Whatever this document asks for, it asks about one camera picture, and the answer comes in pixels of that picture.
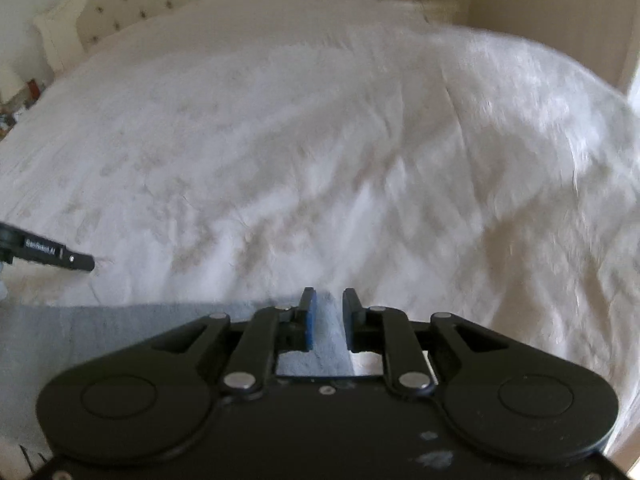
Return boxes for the grey-blue knit pants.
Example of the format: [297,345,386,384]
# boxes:
[1,292,355,458]

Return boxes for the cream left nightstand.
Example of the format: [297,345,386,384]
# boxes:
[0,79,43,139]

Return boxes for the cream right nightstand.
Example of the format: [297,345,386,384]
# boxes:
[392,0,459,24]

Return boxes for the cream nightstand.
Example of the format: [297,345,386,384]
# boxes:
[392,0,459,24]
[0,79,43,139]

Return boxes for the white floral bedspread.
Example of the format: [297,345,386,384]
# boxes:
[1,0,639,460]

